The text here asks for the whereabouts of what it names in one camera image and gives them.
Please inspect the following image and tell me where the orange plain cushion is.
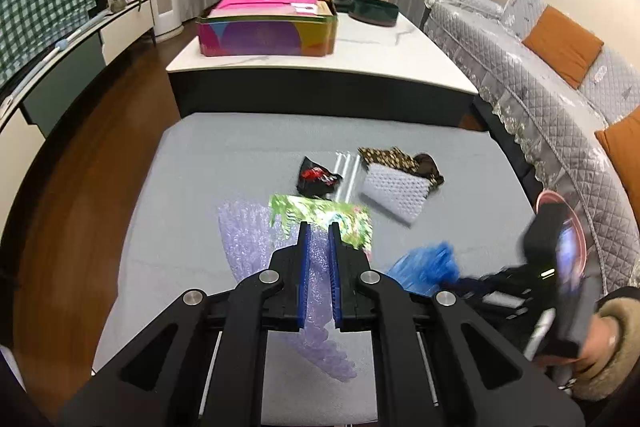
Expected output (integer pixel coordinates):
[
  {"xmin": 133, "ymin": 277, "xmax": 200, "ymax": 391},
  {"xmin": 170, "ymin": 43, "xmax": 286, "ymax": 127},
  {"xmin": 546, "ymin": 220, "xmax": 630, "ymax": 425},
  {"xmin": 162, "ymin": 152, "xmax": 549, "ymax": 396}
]
[{"xmin": 522, "ymin": 5, "xmax": 605, "ymax": 88}]

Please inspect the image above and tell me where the purple bubble wrap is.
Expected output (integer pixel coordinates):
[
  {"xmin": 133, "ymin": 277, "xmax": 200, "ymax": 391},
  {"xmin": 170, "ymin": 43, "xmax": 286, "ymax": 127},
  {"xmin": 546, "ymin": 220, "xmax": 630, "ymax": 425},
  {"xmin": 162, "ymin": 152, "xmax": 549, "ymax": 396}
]
[{"xmin": 217, "ymin": 201, "xmax": 358, "ymax": 383}]

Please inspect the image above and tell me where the person's right forearm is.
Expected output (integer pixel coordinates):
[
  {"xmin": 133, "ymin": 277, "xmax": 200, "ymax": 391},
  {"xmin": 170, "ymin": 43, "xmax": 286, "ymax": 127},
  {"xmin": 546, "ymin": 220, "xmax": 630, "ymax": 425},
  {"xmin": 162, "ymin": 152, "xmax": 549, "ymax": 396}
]
[{"xmin": 567, "ymin": 252, "xmax": 640, "ymax": 403}]

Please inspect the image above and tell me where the pink plastic bin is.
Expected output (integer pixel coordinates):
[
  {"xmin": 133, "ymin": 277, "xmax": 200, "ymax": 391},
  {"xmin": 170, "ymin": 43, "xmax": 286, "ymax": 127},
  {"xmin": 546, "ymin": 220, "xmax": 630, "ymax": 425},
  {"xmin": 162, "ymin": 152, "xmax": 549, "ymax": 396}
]
[{"xmin": 534, "ymin": 189, "xmax": 591, "ymax": 278}]

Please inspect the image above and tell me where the black and red wrapper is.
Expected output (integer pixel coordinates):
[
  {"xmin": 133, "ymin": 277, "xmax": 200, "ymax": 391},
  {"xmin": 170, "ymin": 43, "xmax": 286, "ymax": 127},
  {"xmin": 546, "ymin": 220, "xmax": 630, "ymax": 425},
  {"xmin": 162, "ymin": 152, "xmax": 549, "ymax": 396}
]
[{"xmin": 296, "ymin": 155, "xmax": 344, "ymax": 198}]

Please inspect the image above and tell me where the brown leopard print wrapper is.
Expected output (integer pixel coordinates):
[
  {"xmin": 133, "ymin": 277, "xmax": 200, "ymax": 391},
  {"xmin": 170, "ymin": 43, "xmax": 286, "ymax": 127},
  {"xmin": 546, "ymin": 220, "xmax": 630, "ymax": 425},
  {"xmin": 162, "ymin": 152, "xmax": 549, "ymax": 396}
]
[{"xmin": 357, "ymin": 147, "xmax": 446, "ymax": 190}]

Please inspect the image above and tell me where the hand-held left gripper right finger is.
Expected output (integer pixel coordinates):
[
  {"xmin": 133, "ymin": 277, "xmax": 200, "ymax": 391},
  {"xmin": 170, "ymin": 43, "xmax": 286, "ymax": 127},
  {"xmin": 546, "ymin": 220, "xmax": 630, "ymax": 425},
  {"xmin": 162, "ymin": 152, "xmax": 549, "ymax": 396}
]
[{"xmin": 329, "ymin": 222, "xmax": 587, "ymax": 427}]

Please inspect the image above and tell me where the blue plastic bag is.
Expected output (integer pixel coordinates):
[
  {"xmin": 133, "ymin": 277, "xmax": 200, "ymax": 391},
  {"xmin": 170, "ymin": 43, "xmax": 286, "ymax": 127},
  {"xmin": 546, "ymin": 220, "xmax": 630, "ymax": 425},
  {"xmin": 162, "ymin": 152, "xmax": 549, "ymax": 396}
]
[{"xmin": 385, "ymin": 242, "xmax": 461, "ymax": 295}]

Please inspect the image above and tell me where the grey table cover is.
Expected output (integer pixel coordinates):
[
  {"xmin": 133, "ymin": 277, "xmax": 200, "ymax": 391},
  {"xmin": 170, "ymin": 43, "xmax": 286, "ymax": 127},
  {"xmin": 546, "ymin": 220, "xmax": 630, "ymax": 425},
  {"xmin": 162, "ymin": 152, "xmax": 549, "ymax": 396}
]
[{"xmin": 92, "ymin": 112, "xmax": 541, "ymax": 427}]

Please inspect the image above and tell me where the white marble coffee table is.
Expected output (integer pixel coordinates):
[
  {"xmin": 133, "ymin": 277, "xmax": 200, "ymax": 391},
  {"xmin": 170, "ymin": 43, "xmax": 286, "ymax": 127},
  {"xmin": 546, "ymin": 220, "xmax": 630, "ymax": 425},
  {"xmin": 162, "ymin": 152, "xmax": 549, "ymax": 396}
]
[{"xmin": 166, "ymin": 0, "xmax": 481, "ymax": 128}]

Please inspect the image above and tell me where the green printed wrapper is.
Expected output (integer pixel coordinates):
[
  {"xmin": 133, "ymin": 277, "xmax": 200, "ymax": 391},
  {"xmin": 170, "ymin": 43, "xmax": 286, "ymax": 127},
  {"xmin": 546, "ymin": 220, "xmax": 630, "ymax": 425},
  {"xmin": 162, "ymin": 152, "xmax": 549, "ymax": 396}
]
[{"xmin": 268, "ymin": 193, "xmax": 375, "ymax": 253}]

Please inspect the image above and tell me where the white and green cabinet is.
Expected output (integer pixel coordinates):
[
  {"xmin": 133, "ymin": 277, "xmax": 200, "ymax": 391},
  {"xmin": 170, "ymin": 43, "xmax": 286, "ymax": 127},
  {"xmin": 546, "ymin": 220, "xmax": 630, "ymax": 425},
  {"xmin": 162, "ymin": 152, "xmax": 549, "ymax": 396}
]
[{"xmin": 0, "ymin": 0, "xmax": 156, "ymax": 142}]

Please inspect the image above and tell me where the grey quilted sofa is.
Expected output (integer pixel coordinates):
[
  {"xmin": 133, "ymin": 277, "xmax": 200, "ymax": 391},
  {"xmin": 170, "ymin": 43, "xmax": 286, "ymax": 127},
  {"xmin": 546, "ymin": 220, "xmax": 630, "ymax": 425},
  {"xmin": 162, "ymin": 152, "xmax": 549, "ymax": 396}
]
[{"xmin": 417, "ymin": 0, "xmax": 640, "ymax": 298}]

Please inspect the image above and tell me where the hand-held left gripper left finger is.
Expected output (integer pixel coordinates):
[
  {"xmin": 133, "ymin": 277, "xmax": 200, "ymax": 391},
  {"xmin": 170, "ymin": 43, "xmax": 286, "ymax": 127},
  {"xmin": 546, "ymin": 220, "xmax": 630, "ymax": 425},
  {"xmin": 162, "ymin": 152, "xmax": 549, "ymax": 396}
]
[{"xmin": 60, "ymin": 222, "xmax": 312, "ymax": 427}]

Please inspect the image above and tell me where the colourful rectangular box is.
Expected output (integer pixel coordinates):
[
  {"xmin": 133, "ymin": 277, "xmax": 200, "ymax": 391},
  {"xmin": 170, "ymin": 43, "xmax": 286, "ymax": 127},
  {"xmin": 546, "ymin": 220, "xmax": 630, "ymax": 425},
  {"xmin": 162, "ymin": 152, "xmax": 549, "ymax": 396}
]
[{"xmin": 196, "ymin": 0, "xmax": 340, "ymax": 58}]

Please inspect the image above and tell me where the dark green round tin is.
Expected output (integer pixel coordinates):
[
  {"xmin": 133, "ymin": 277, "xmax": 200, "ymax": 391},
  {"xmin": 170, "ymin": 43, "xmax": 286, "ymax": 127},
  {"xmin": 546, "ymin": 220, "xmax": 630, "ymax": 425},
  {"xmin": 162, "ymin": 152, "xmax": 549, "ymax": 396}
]
[{"xmin": 348, "ymin": 0, "xmax": 400, "ymax": 28}]

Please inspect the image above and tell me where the white rod with blue tip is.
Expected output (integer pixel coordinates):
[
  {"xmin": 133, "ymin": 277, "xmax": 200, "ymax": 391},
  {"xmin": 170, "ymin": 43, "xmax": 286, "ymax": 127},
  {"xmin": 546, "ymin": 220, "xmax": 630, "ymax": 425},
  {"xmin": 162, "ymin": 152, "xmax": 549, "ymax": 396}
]
[{"xmin": 0, "ymin": 13, "xmax": 110, "ymax": 105}]

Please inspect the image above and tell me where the white foam net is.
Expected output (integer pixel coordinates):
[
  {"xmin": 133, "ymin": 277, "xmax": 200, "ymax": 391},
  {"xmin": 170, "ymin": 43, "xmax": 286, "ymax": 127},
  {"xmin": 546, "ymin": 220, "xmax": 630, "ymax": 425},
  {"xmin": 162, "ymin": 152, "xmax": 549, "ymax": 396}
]
[{"xmin": 357, "ymin": 163, "xmax": 435, "ymax": 225}]

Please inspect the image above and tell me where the person's right hand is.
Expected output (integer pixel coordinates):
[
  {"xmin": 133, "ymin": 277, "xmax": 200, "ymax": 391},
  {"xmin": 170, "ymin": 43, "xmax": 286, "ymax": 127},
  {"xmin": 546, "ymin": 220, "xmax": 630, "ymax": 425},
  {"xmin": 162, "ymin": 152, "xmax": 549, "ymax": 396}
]
[{"xmin": 572, "ymin": 314, "xmax": 623, "ymax": 373}]

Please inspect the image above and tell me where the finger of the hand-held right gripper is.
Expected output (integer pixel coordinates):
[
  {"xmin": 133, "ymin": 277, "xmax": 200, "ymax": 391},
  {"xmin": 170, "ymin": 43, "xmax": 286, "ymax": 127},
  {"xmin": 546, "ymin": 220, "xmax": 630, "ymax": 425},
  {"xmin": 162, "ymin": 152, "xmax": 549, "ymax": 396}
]
[{"xmin": 450, "ymin": 274, "xmax": 503, "ymax": 297}]

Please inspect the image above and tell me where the orange cross-seam cushion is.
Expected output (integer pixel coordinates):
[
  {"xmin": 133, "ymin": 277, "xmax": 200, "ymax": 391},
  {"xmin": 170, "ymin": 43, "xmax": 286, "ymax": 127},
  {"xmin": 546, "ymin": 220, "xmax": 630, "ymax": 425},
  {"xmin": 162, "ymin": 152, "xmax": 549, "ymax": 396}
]
[{"xmin": 594, "ymin": 104, "xmax": 640, "ymax": 172}]

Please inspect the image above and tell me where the clear plastic wrapper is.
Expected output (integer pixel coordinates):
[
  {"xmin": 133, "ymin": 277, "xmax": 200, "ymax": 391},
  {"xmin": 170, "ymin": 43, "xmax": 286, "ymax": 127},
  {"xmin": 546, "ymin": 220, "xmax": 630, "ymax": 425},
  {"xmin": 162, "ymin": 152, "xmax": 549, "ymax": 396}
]
[{"xmin": 332, "ymin": 152, "xmax": 366, "ymax": 202}]

